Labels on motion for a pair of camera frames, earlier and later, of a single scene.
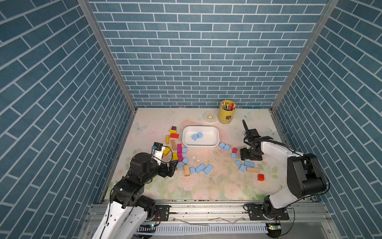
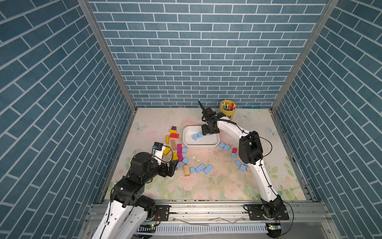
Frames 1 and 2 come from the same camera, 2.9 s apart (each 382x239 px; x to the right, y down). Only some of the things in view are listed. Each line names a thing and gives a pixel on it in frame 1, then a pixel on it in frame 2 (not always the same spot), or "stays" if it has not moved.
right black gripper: x=243 y=155 to x=204 y=129
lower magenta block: x=180 y=156 stays
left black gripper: x=164 y=172 stays
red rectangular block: x=174 y=135 stays
